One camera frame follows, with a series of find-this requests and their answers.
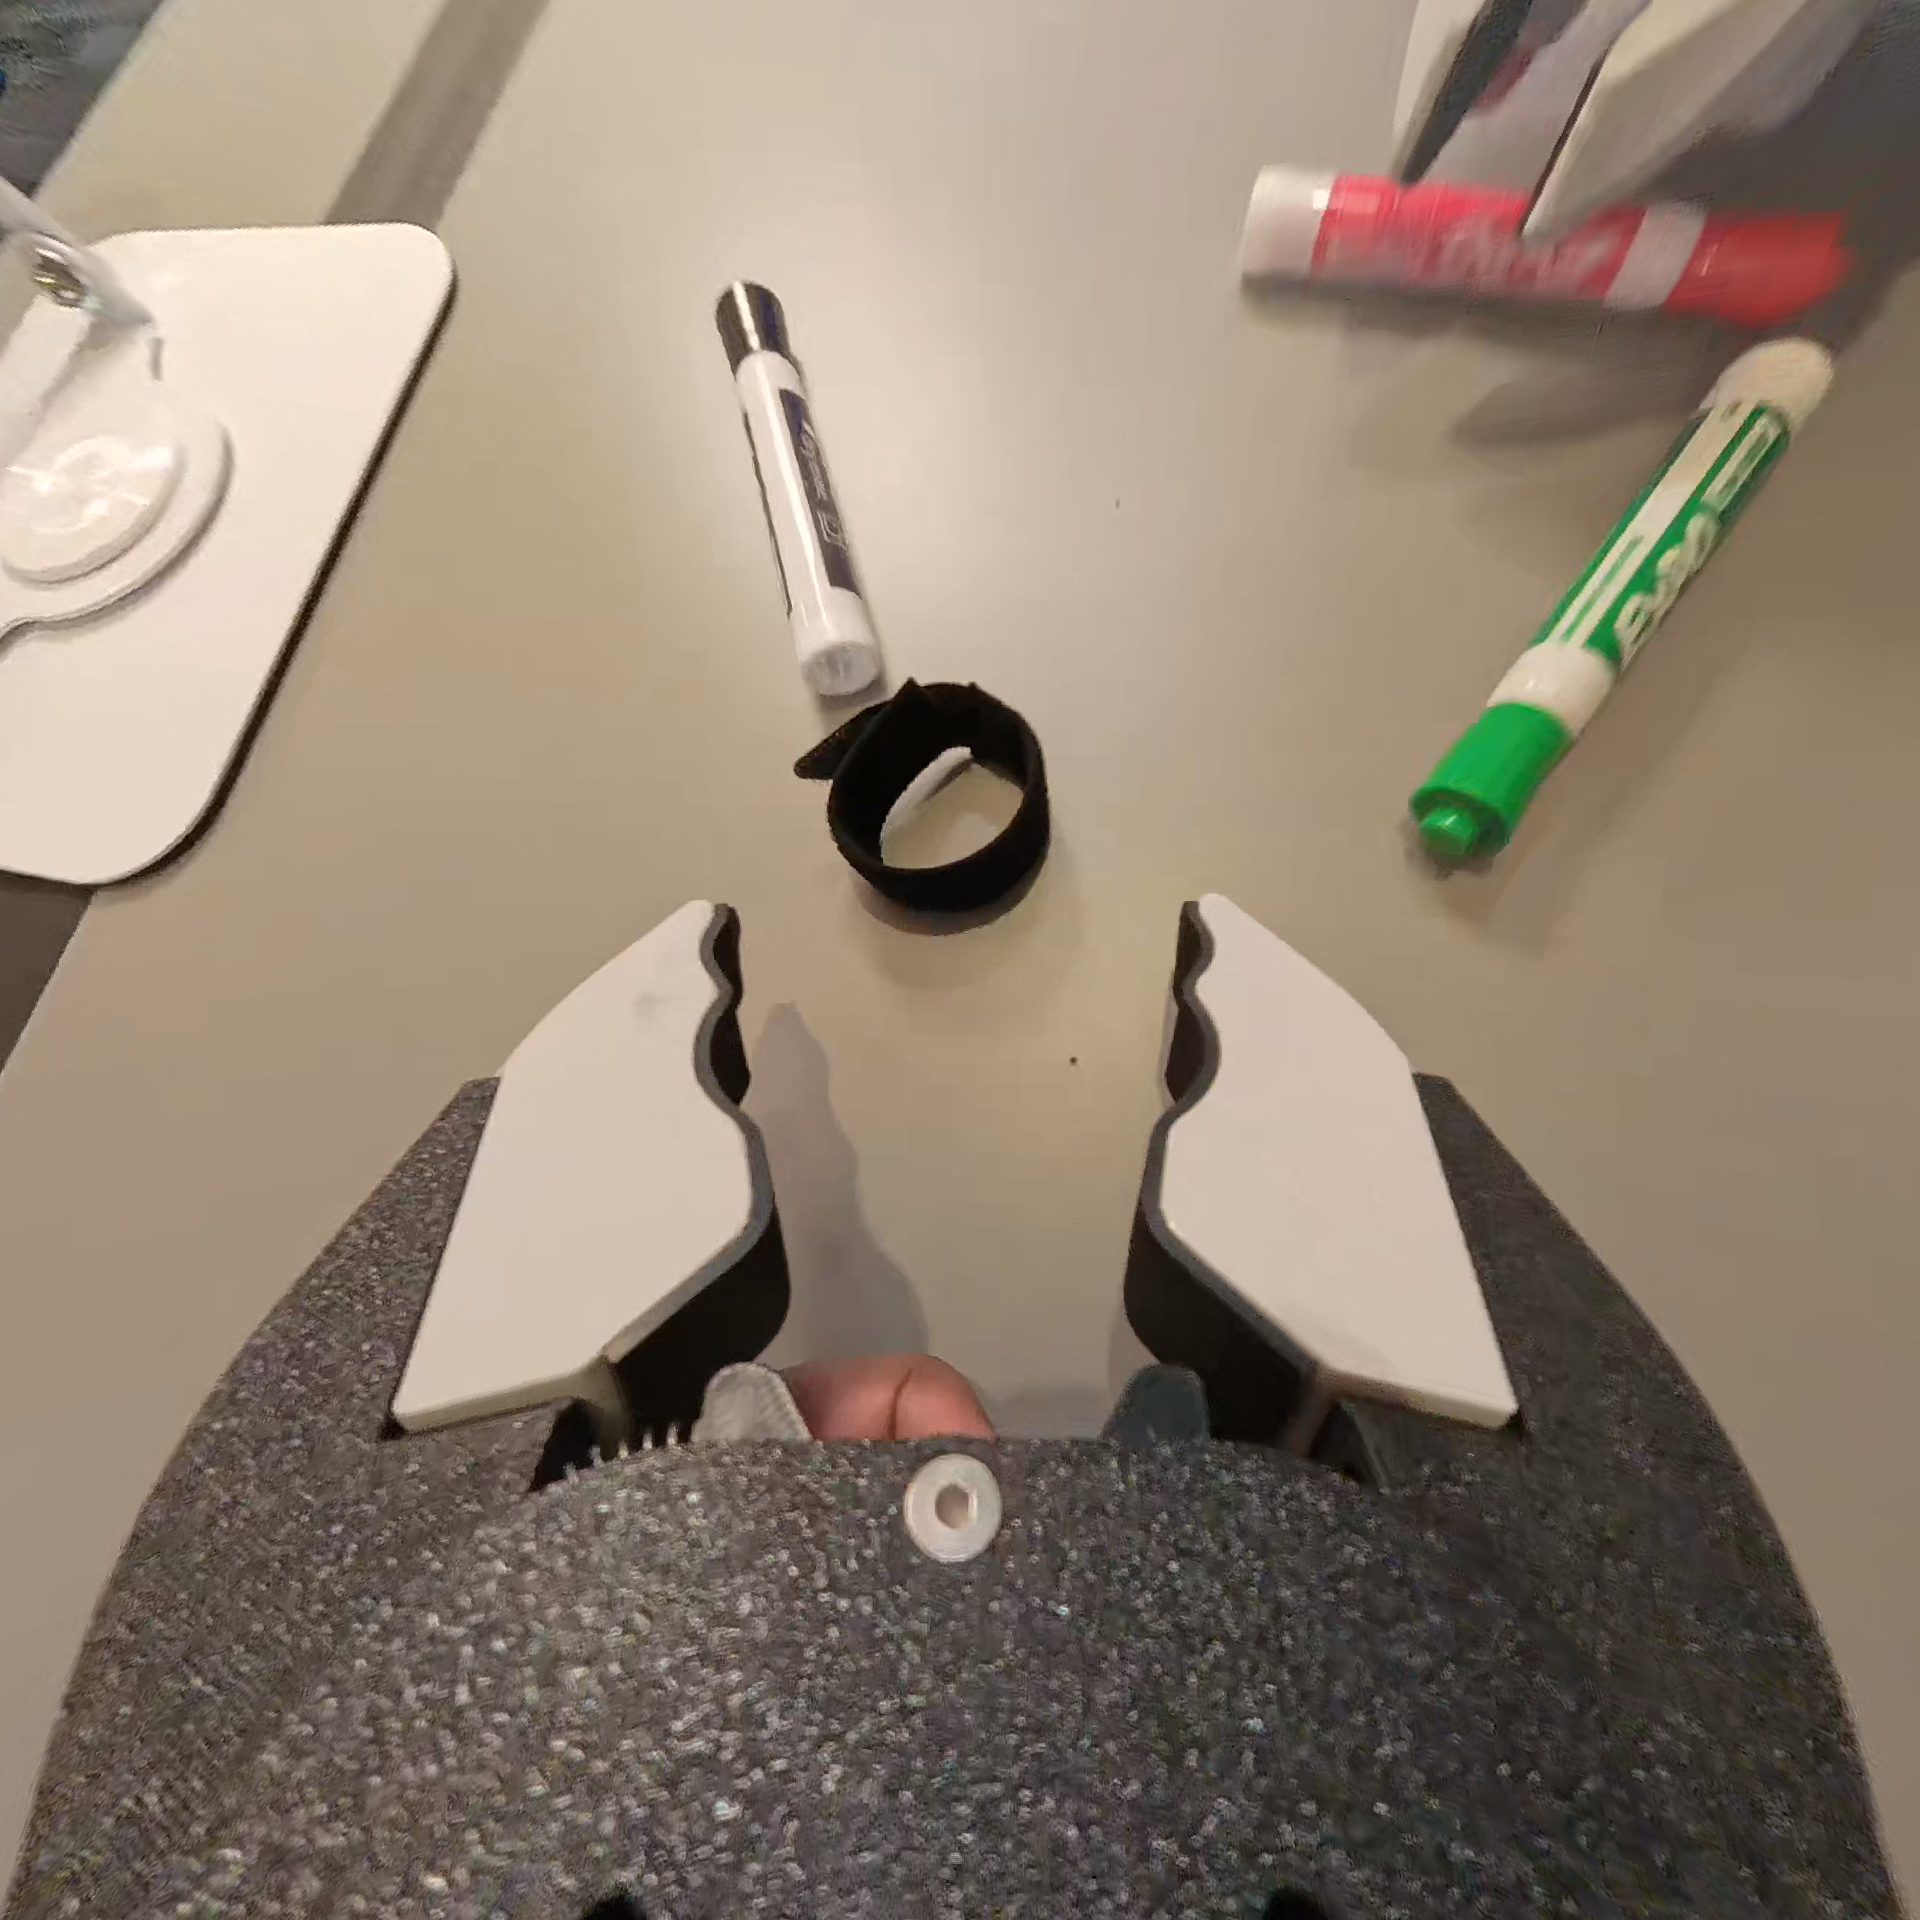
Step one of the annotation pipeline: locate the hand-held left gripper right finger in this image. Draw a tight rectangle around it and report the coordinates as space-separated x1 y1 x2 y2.
1126 896 1522 1424

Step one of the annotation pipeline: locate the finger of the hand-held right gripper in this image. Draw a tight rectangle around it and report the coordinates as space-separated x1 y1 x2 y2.
1522 0 1877 242
1387 0 1560 184

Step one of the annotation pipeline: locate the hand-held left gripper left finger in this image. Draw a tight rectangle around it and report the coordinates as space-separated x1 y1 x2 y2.
390 901 789 1436

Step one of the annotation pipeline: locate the red marker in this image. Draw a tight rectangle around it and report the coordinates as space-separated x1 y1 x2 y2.
1242 168 1854 326

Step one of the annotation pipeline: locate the black velcro strap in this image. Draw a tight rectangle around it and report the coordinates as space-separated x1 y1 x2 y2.
795 678 1050 921

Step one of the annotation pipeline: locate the green marker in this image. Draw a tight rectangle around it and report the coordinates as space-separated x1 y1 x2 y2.
1409 336 1838 873

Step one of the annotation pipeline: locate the black marker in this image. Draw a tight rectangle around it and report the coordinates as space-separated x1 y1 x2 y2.
715 280 889 698

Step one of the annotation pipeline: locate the person's left hand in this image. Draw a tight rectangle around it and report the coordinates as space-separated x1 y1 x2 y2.
795 1352 998 1450

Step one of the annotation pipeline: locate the black table mat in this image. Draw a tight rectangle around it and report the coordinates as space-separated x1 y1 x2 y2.
330 0 560 232

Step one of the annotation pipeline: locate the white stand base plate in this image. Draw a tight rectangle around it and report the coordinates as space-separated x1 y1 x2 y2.
0 177 457 890

